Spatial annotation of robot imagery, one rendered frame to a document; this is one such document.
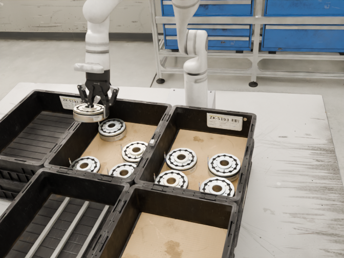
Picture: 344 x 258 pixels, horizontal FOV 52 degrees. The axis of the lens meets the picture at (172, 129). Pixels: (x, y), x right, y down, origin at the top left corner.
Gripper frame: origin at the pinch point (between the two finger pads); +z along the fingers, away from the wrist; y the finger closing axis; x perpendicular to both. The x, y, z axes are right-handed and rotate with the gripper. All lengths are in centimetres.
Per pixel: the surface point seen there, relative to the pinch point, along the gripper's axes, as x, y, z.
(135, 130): -18.7, -6.5, 12.1
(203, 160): -6.6, -34.5, 14.7
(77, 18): -279, 152, -7
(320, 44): -199, -95, -8
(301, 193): -13, -68, 25
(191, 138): -16.5, -28.2, 11.7
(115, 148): -8.1, -2.7, 15.9
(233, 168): -0.6, -44.9, 13.2
